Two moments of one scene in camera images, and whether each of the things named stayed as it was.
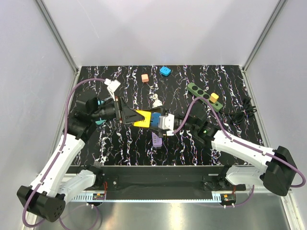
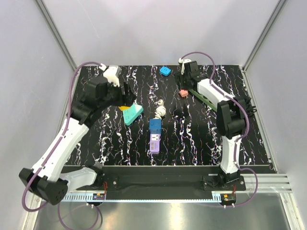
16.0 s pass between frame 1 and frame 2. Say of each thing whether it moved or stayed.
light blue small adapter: stayed
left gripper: moved
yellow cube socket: moved
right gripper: moved
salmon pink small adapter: moved
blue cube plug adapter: moved
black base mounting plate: stayed
